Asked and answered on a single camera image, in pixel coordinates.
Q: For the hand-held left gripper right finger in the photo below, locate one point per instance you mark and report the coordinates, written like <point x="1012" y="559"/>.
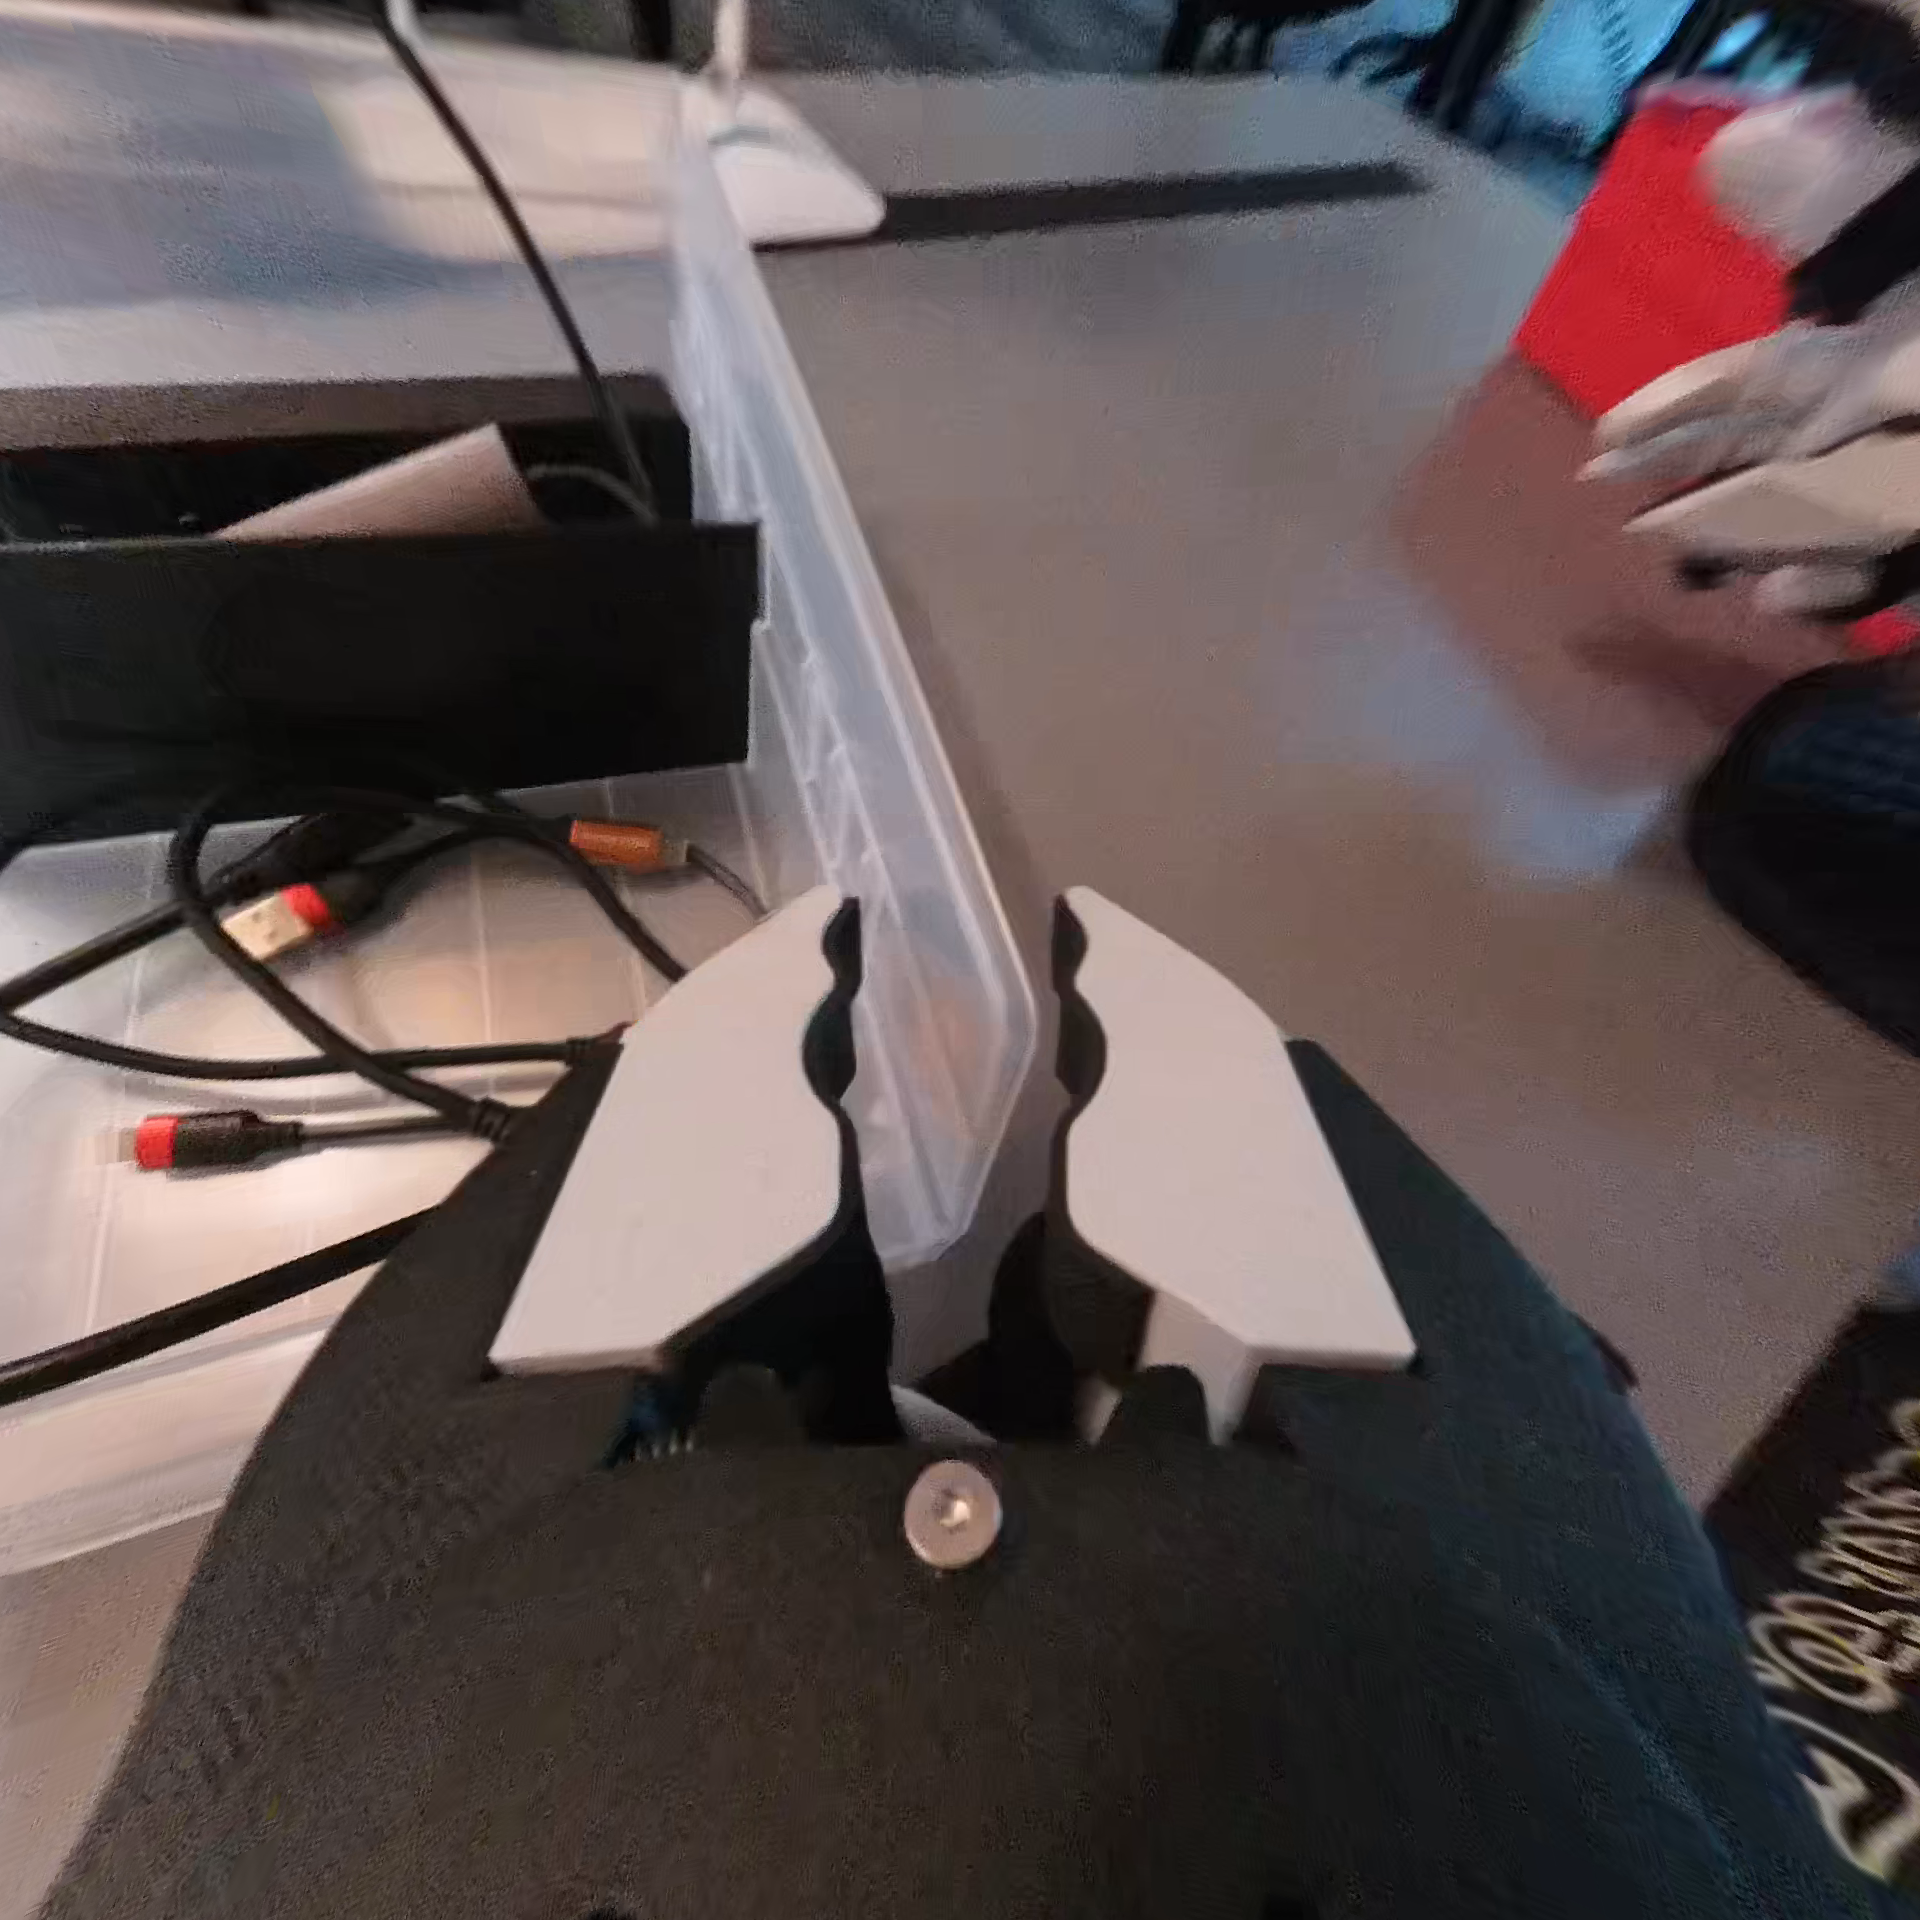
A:
<point x="1218" y="1170"/>

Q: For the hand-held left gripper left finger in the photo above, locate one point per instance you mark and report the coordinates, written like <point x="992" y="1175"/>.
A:
<point x="694" y="1170"/>

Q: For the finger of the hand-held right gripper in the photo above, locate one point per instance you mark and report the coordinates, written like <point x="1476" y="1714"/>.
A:
<point x="1759" y="405"/>
<point x="1800" y="508"/>

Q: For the clear plastic bin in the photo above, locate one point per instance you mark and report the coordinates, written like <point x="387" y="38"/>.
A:
<point x="836" y="724"/>

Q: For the red plastic bin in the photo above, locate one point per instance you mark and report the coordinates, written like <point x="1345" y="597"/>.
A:
<point x="1630" y="289"/>

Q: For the dark seat cushion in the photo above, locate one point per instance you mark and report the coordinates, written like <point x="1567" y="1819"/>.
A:
<point x="1830" y="840"/>

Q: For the black box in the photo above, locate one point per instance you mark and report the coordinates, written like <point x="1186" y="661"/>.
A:
<point x="374" y="661"/>

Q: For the white paper sheet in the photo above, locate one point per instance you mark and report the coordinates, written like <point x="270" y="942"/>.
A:
<point x="416" y="486"/>

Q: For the white plastic device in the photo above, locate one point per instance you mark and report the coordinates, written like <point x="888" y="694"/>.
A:
<point x="792" y="185"/>

